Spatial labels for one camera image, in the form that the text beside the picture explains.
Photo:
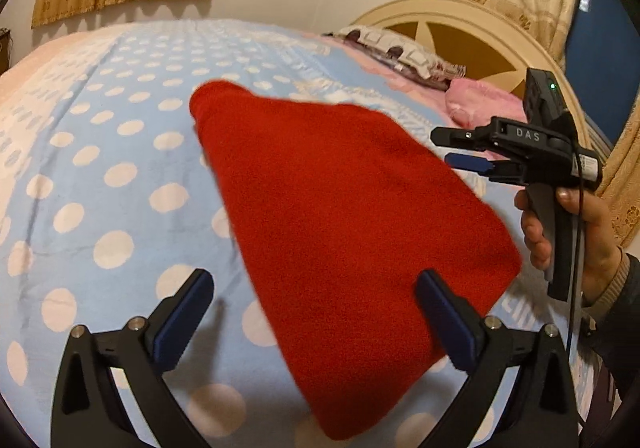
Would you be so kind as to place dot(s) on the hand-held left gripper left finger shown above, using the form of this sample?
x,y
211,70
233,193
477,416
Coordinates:
x,y
182,323

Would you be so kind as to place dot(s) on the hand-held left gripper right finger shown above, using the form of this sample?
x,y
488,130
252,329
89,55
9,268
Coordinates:
x,y
445,323

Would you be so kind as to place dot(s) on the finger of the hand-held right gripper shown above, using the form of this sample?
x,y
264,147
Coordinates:
x,y
465,161
460,137

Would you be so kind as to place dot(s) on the red knitted sweater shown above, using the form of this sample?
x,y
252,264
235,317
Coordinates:
x,y
350,228

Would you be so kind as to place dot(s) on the person's right forearm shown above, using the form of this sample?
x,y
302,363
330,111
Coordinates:
x,y
620,328

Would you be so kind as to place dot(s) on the person's right hand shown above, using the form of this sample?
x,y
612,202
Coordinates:
x,y
600,238

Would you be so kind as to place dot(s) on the pink fluffy blanket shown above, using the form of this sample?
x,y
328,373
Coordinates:
x,y
480,100

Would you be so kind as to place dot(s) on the patterned pillow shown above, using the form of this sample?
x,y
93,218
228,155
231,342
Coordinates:
x,y
400,53

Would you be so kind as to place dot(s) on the blue panel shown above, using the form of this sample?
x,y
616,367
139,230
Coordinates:
x,y
605,53

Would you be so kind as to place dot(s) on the cream wooden headboard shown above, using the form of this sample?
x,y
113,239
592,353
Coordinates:
x,y
450,8

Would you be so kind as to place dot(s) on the light blue printed blanket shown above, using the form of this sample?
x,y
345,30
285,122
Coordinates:
x,y
100,178

